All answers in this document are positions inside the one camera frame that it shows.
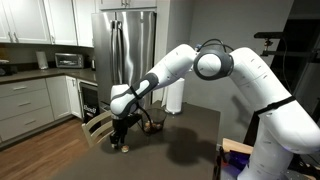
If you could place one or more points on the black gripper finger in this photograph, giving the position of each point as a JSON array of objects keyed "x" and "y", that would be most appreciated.
[{"x": 114, "y": 142}]

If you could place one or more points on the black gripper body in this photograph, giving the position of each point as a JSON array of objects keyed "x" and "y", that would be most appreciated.
[{"x": 121, "y": 127}]

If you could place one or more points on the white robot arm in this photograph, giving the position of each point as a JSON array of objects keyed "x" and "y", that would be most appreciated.
[{"x": 284, "y": 128}]

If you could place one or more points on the white wooden chair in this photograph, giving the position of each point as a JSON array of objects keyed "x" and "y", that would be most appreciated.
[{"x": 98, "y": 128}]

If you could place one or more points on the black wine cooler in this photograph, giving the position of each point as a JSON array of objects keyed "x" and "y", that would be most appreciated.
[{"x": 90, "y": 103}]

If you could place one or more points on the white paper towel roll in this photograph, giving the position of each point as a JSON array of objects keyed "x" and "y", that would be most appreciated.
[{"x": 173, "y": 97}]

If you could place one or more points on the stainless steel refrigerator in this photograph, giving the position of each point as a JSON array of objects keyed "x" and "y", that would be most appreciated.
[{"x": 124, "y": 43}]

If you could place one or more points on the silver toaster oven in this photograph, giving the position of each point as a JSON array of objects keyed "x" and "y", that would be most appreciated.
[{"x": 67, "y": 60}]

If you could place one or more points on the white lower drawer cabinets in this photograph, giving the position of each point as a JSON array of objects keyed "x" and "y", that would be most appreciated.
[{"x": 28, "y": 105}]

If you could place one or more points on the white canister on counter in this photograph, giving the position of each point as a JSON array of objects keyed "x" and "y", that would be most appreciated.
[{"x": 42, "y": 60}]

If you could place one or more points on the white upper cabinets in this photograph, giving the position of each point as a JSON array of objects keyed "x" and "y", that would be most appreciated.
[{"x": 55, "y": 22}]

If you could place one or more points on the black camera on stand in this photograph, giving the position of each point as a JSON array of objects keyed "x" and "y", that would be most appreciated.
[{"x": 268, "y": 35}]

